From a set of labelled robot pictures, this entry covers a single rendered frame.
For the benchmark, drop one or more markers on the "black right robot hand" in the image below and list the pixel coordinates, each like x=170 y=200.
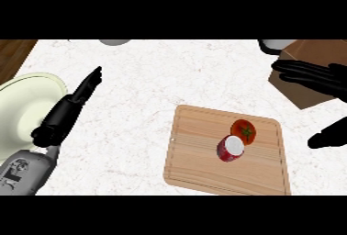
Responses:
x=316 y=76

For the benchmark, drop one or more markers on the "red can with white end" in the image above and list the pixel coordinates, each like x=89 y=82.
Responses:
x=231 y=148

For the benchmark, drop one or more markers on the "white and black appliance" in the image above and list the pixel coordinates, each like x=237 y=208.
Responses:
x=275 y=46

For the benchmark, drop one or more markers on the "wooden cutting board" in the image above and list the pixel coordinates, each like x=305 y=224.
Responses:
x=226 y=171

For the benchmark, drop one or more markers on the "grey round object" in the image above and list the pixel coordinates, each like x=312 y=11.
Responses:
x=114 y=42

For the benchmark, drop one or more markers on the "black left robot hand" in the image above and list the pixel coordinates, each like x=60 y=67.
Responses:
x=62 y=116

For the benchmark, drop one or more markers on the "brown cardboard box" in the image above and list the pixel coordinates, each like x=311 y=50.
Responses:
x=312 y=64

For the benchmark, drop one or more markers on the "pale green plate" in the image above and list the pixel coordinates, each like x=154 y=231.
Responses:
x=27 y=107

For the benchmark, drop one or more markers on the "red tomato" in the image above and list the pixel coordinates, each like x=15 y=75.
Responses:
x=246 y=131

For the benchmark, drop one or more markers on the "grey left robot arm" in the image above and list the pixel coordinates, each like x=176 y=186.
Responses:
x=23 y=171

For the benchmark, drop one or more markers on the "brown wooden surface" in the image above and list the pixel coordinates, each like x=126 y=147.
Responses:
x=14 y=55

